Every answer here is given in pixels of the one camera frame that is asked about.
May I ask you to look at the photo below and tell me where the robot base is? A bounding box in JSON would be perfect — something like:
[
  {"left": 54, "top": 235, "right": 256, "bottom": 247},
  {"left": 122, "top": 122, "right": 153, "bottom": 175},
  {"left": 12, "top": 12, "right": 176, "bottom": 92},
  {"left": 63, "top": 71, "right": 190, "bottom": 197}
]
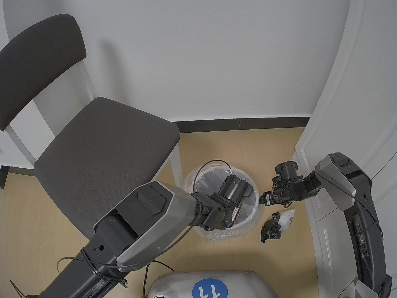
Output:
[{"left": 149, "top": 270, "right": 278, "bottom": 298}]

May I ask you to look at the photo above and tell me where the grey and white chair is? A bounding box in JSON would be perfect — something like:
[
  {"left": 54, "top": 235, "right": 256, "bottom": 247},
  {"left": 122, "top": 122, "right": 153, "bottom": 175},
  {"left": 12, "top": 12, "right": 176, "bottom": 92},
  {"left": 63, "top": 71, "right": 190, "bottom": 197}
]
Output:
[{"left": 0, "top": 14, "right": 183, "bottom": 240}]

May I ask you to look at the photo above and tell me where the white trash bin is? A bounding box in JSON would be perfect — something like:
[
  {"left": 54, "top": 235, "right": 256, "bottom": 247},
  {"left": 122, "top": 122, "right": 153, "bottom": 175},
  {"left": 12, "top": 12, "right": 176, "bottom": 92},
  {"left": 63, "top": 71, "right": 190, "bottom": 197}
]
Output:
[{"left": 185, "top": 165, "right": 259, "bottom": 240}]

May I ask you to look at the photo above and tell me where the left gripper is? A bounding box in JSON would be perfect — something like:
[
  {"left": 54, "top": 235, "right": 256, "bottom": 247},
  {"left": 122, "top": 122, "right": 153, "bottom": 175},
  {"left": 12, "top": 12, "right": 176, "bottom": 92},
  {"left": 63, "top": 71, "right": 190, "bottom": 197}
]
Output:
[{"left": 226, "top": 197, "right": 252, "bottom": 229}]

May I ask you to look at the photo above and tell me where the clear plastic bag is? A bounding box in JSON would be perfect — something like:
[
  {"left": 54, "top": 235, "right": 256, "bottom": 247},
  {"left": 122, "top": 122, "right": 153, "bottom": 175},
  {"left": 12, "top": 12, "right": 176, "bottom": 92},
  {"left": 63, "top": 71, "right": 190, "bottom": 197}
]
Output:
[{"left": 183, "top": 163, "right": 259, "bottom": 241}]

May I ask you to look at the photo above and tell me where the white wardrobe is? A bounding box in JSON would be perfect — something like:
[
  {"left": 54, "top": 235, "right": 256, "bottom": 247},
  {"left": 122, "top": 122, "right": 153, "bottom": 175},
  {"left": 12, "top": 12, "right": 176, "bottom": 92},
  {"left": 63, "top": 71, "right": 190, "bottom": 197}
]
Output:
[{"left": 295, "top": 0, "right": 397, "bottom": 298}]

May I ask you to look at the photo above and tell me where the white paper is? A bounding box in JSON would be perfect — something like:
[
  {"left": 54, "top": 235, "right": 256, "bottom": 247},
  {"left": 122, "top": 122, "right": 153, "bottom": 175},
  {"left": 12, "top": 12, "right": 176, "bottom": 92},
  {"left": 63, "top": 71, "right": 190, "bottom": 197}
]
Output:
[{"left": 277, "top": 209, "right": 296, "bottom": 230}]

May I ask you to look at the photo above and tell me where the black plastic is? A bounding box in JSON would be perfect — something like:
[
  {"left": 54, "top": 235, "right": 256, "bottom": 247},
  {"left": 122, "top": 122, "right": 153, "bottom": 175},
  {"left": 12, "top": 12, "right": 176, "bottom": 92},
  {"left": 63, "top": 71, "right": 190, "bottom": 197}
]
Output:
[{"left": 260, "top": 213, "right": 283, "bottom": 244}]

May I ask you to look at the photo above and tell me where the black cable with white plug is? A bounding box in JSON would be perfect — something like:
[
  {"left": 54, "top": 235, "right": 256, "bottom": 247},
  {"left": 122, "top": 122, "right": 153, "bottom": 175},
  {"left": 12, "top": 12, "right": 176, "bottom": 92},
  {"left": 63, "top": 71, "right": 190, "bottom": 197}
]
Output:
[{"left": 185, "top": 160, "right": 232, "bottom": 204}]

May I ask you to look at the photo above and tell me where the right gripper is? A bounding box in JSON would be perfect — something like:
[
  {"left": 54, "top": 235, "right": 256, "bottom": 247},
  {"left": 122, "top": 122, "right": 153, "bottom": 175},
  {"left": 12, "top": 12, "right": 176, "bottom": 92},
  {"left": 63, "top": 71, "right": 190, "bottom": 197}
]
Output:
[{"left": 259, "top": 188, "right": 292, "bottom": 207}]

